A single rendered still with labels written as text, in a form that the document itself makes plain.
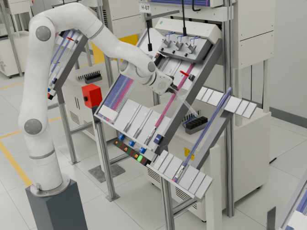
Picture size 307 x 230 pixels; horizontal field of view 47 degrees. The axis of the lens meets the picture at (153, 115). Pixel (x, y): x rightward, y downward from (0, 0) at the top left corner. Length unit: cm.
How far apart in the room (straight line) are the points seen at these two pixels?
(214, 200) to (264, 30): 105
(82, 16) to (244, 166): 149
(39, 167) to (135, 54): 67
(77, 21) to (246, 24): 101
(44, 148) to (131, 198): 125
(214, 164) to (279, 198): 108
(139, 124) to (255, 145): 85
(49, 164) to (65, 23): 64
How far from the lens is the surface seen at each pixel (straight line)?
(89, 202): 283
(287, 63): 361
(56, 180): 176
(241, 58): 214
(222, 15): 192
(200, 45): 198
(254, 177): 263
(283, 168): 306
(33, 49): 150
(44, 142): 167
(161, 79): 171
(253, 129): 242
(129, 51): 156
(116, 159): 266
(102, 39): 156
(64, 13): 154
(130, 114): 216
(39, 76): 155
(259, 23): 221
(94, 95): 275
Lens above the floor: 167
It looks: 25 degrees down
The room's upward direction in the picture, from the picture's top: 6 degrees counter-clockwise
